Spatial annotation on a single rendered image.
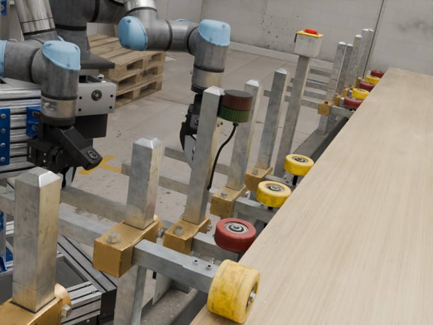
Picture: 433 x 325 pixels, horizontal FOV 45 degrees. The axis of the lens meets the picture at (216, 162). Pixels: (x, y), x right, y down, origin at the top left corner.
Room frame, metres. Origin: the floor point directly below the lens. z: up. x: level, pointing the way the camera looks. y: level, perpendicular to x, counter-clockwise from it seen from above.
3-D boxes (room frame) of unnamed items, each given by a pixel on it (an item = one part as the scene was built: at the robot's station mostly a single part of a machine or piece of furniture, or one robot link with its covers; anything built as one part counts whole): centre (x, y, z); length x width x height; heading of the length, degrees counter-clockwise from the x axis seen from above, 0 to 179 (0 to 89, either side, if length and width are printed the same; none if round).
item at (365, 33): (3.11, -0.72, 0.92); 0.03 x 0.03 x 0.48; 71
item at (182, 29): (1.31, 0.13, 1.20); 0.11 x 0.11 x 0.08; 39
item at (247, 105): (0.98, -0.02, 1.15); 0.06 x 0.06 x 0.02
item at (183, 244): (0.97, 0.03, 0.85); 0.13 x 0.06 x 0.05; 161
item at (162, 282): (1.03, 0.04, 0.75); 0.26 x 0.01 x 0.10; 161
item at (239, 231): (0.92, -0.06, 0.85); 0.08 x 0.08 x 0.11
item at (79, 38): (1.61, 0.52, 1.09); 0.15 x 0.15 x 0.10
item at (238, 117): (0.98, -0.02, 1.12); 0.06 x 0.06 x 0.02
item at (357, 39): (2.88, -0.63, 0.90); 0.03 x 0.03 x 0.48; 71
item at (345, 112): (2.40, -0.38, 0.84); 0.43 x 0.03 x 0.04; 71
